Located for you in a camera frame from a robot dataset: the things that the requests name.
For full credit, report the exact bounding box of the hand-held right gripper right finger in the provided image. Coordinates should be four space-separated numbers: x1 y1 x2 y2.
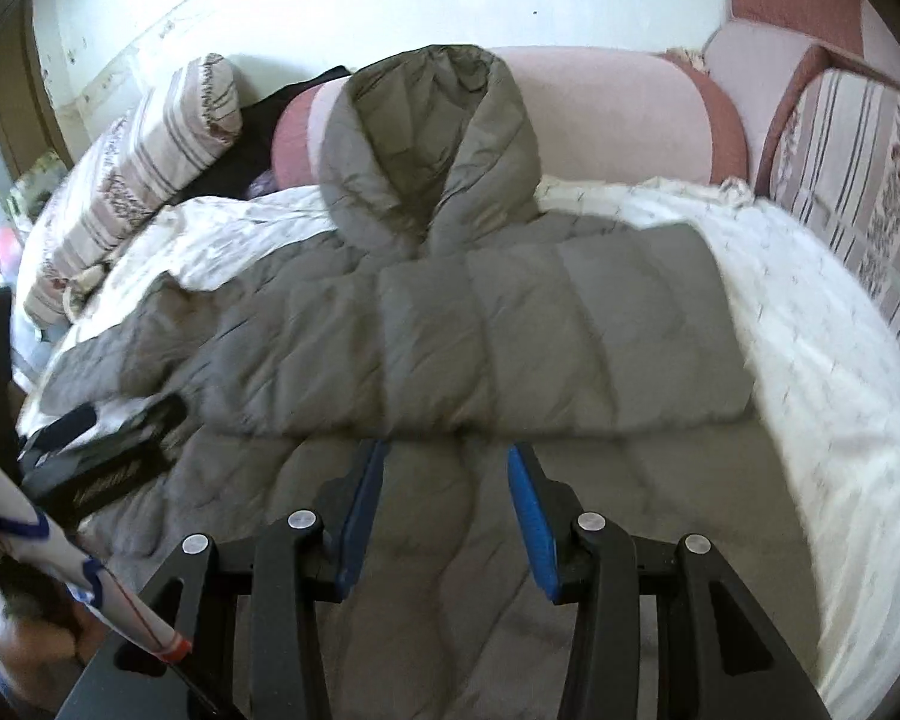
507 441 833 720

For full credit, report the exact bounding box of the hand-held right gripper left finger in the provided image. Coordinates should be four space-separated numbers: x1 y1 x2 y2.
56 439 389 720

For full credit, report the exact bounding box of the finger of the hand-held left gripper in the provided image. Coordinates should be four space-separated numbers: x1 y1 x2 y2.
22 401 104 460
99 392 190 445

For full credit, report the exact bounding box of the grey puffer jacket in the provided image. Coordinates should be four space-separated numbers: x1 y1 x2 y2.
41 45 818 720

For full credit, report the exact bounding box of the striped pillow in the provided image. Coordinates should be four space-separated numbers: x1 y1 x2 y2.
26 52 245 327

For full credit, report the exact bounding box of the dark cloth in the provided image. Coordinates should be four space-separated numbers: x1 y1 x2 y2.
187 67 353 203

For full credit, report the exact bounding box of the white patterned bedsheet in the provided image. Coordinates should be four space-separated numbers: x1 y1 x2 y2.
15 176 900 720

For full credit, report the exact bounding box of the pink padded headboard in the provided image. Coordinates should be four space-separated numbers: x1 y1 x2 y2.
270 45 751 192

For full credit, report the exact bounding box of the striped floral cushion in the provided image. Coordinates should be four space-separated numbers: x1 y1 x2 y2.
754 45 900 398

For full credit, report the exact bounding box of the pink red sofa backrest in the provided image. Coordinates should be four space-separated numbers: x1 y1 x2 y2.
701 0 890 87

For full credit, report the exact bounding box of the wooden door frame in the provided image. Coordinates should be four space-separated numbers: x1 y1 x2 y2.
0 0 72 173

